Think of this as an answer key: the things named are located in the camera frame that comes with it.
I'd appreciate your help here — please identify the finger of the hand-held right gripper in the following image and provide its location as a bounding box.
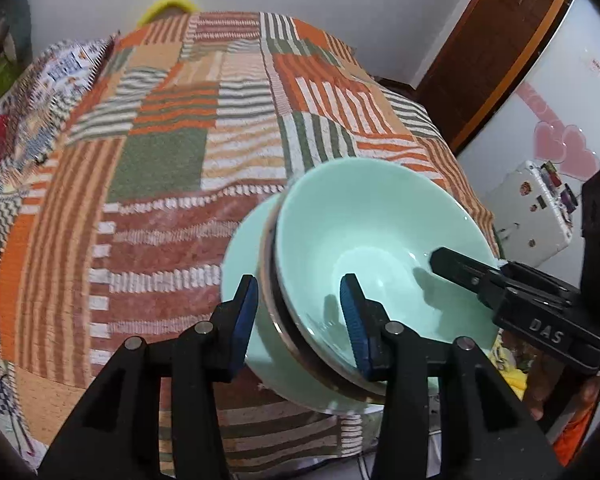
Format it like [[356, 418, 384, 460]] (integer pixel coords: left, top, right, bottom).
[[429, 246, 578, 311]]

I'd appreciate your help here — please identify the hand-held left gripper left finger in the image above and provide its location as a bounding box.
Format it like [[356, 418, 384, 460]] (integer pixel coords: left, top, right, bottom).
[[37, 274, 259, 480]]

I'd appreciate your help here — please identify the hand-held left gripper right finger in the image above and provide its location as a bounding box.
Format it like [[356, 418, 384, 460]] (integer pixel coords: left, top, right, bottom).
[[339, 273, 563, 480]]

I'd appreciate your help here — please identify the pink bowl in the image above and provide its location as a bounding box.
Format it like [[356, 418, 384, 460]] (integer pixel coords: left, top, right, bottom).
[[261, 210, 386, 396]]

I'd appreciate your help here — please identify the light green plate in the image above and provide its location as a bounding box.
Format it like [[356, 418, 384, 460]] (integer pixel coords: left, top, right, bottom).
[[220, 192, 386, 416]]

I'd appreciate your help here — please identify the light green bowl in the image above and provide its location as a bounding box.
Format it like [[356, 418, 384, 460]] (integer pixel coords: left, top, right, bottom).
[[275, 158, 501, 386]]

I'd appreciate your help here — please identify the person's right hand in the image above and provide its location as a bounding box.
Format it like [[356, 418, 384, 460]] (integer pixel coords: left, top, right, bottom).
[[522, 342, 600, 423]]

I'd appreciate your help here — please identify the yellow printed cloth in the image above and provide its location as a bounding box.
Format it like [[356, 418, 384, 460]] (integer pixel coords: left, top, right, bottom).
[[495, 340, 531, 401]]

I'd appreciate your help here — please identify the white case with stickers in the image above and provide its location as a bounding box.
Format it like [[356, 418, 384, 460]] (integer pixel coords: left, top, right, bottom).
[[485, 160, 578, 267]]

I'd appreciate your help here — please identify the orange cloth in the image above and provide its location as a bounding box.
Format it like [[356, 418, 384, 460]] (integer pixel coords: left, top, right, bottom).
[[555, 400, 600, 466]]

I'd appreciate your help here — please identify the orange striped patchwork blanket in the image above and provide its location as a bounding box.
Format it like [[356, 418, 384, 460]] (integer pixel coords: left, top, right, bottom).
[[0, 10, 503, 476]]

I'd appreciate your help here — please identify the white wardrobe with pink hearts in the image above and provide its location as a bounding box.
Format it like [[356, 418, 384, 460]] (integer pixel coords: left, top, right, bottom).
[[455, 0, 600, 221]]

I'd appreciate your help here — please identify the brown wooden door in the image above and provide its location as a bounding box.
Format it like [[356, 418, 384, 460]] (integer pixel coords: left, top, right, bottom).
[[415, 0, 578, 153]]

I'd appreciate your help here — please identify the multicoloured patterned quilt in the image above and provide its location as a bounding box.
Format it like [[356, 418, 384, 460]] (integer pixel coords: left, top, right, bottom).
[[0, 35, 121, 461]]

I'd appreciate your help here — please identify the yellow curved cushion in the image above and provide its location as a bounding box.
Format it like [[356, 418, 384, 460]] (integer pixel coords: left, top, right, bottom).
[[136, 0, 199, 28]]

